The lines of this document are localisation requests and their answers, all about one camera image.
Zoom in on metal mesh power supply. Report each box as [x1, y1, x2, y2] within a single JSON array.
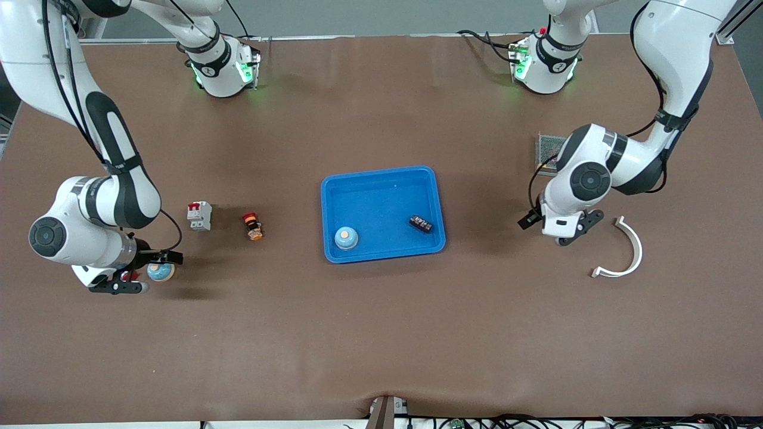
[[535, 133, 567, 177]]

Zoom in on orange red push button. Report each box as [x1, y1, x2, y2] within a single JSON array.
[[241, 212, 265, 242]]

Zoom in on blue plastic tray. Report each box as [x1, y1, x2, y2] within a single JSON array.
[[321, 165, 447, 265]]

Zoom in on brown table cover mat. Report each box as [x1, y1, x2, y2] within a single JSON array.
[[0, 33, 763, 425]]

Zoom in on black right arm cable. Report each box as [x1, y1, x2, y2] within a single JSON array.
[[41, 0, 184, 256]]

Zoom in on white circuit breaker red switch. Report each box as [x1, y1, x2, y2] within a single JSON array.
[[187, 201, 213, 232]]

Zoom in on white curved plastic bracket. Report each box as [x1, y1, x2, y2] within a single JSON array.
[[591, 216, 644, 279]]

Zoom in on black base cable bundle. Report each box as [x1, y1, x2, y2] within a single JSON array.
[[457, 29, 520, 64]]

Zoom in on black table edge cables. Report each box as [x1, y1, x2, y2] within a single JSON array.
[[405, 413, 763, 429]]

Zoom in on aluminium frame corner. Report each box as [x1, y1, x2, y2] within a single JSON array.
[[715, 0, 753, 46]]

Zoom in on metal camera stand post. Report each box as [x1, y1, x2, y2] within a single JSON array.
[[365, 394, 411, 429]]

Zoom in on thin black base cable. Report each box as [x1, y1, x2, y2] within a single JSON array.
[[223, 0, 251, 40]]

